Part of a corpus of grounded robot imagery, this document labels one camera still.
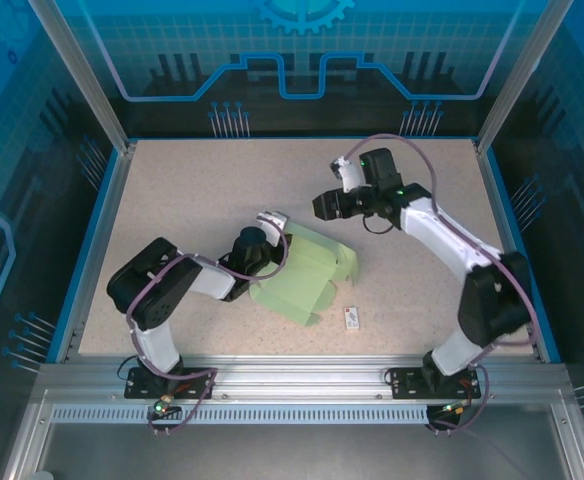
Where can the light green paper box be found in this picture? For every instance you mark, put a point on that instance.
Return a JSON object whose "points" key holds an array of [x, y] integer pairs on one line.
{"points": [[302, 285]]}

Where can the small white cardboard box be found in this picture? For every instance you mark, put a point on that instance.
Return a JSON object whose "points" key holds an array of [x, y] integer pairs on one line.
{"points": [[352, 319]]}

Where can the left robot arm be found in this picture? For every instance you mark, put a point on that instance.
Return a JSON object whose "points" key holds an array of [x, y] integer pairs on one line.
{"points": [[162, 280]]}

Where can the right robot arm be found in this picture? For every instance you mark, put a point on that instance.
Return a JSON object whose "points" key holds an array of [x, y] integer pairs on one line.
{"points": [[492, 300]]}

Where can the blue table border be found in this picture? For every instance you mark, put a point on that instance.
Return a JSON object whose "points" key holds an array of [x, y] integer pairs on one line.
{"points": [[85, 250]]}

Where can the small connector board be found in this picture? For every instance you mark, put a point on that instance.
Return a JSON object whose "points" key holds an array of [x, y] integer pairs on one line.
{"points": [[164, 404], [457, 408]]}

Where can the grey round cap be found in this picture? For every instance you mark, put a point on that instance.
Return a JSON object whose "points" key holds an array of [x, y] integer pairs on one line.
{"points": [[43, 476]]}

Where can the aluminium cross rail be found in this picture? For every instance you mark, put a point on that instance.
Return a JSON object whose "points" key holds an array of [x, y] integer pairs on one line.
{"points": [[297, 375]]}

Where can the aluminium side rail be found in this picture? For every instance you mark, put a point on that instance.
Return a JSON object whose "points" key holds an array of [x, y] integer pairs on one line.
{"points": [[100, 250], [508, 250]]}

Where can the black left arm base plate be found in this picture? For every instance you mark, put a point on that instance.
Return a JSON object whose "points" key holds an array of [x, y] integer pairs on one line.
{"points": [[139, 387]]}

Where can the aluminium frame post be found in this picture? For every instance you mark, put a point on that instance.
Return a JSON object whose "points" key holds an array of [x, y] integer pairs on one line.
{"points": [[517, 75], [89, 75]]}

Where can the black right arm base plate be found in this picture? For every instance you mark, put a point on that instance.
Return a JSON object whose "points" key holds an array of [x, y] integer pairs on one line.
{"points": [[407, 382]]}

